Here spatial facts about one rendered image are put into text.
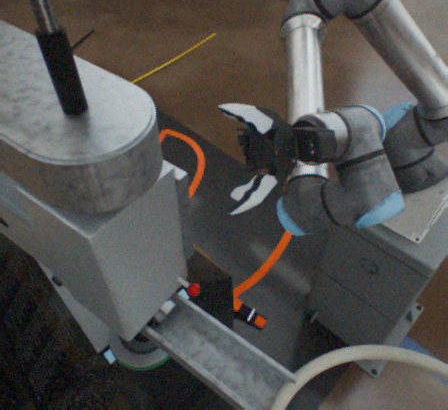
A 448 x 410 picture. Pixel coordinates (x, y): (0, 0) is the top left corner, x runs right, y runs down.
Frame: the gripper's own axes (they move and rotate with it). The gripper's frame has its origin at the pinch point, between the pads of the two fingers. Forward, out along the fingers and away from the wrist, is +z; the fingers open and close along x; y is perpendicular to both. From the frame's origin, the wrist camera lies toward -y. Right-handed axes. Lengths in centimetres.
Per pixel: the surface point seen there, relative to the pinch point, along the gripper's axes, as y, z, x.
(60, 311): 92, 0, -56
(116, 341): 66, -6, -59
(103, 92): 24.4, 4.9, 11.0
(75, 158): 15.5, 14.7, 2.2
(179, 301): 43, -15, -42
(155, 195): 24.4, -2.0, -8.3
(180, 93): 262, -173, 10
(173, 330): 41, -12, -48
